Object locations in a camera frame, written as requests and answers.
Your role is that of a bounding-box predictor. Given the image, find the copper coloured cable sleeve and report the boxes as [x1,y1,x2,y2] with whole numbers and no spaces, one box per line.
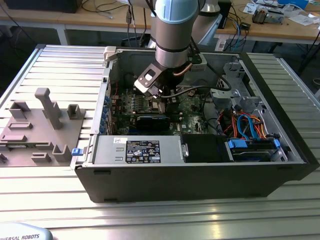
[173,62,194,79]

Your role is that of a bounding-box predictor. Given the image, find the black RAM slot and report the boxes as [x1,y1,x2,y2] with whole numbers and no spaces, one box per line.
[135,111,181,115]
[135,113,182,117]

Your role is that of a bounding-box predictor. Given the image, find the black upright stand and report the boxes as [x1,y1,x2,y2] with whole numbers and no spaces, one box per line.
[218,0,233,29]

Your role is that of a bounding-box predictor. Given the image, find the grey plastic parts rack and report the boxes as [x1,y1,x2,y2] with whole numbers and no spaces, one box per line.
[0,87,87,168]

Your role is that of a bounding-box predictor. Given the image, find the orange wire bundle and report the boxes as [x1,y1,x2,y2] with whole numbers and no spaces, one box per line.
[219,112,268,139]

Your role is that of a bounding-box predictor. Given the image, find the blue cardboard box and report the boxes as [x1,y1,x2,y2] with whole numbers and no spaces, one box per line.
[277,0,310,10]

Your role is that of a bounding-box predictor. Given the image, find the thick black wrist cable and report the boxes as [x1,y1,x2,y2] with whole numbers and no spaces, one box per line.
[159,53,232,99]

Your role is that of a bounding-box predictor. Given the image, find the thin red wire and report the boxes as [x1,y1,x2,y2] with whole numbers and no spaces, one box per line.
[110,79,120,98]

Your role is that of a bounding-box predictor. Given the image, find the black looped wire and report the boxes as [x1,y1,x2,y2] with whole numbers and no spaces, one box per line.
[199,91,222,136]

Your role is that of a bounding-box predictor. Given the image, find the wooden desk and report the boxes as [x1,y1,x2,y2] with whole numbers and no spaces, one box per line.
[0,0,153,46]
[214,0,320,46]

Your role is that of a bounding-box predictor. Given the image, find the grey power supply unit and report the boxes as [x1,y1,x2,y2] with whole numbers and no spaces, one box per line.
[92,134,185,166]

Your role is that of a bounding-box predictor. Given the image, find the hard disk in blue carrier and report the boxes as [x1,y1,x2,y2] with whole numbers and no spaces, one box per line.
[246,138,281,151]
[226,138,274,163]

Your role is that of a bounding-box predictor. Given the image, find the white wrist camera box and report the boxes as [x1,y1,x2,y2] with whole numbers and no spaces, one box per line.
[133,66,163,95]

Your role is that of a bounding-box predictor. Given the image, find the black computer box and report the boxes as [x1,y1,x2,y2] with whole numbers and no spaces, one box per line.
[4,0,79,14]

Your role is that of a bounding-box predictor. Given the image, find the small electronic device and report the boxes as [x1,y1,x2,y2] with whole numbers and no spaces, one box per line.
[251,6,285,25]

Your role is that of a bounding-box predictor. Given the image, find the metal drive cage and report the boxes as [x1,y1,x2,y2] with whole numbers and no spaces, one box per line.
[209,61,266,118]

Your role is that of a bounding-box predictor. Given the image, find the black graphics card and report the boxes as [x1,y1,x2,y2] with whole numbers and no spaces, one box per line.
[134,114,173,132]

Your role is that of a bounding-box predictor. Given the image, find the grey plastic case handle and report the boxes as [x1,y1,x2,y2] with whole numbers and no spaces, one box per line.
[102,46,119,62]

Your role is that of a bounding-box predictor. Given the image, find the CPU socket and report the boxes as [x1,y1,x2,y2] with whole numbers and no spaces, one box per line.
[147,96,168,113]

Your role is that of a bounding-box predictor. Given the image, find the pale blue teach pendant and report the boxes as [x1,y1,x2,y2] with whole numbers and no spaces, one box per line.
[0,221,54,240]

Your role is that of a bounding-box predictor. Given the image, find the silver metal bracket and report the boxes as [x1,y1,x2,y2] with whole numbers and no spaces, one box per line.
[209,86,243,107]

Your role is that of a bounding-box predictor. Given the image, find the black plastic shroud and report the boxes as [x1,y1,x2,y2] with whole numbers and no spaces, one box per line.
[180,133,230,164]

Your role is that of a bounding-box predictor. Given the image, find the black PC case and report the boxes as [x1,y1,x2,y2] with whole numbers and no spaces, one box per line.
[70,45,320,204]

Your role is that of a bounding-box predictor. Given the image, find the blue flat data wire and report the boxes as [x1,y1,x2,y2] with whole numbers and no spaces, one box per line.
[236,113,251,140]
[242,113,262,141]

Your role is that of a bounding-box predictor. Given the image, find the green motherboard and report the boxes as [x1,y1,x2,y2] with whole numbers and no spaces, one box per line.
[109,84,220,137]

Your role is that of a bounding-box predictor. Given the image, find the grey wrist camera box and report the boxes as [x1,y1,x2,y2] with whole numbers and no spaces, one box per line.
[191,55,208,72]

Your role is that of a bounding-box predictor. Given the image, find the white paper sheets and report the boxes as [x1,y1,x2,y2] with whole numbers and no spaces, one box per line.
[284,12,320,26]

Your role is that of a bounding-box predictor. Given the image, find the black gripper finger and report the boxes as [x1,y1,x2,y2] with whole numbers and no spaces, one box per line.
[165,96,182,114]

